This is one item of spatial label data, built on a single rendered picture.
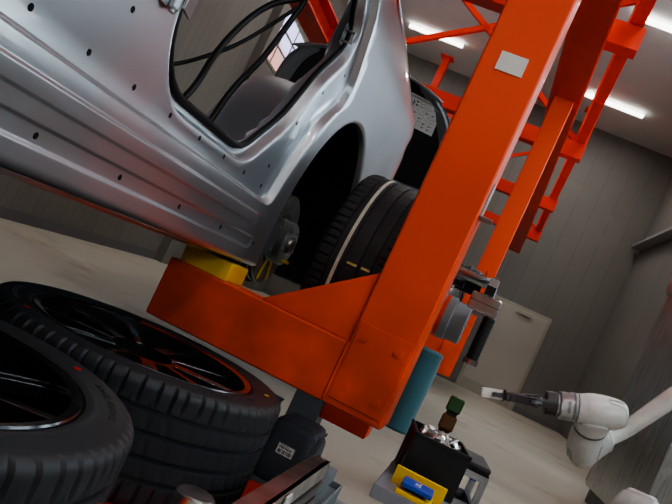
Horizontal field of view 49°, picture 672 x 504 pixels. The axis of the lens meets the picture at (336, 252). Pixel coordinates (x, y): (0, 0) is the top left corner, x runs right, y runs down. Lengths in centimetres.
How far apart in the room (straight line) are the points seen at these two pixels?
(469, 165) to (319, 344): 57
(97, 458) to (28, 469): 11
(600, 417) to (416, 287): 86
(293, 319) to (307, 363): 11
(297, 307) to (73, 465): 109
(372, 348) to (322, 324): 14
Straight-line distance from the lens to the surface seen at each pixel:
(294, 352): 184
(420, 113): 567
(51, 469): 83
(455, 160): 184
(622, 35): 586
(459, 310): 230
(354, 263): 206
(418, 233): 181
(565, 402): 240
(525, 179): 616
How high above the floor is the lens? 78
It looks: 3 degrees up
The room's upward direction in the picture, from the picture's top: 25 degrees clockwise
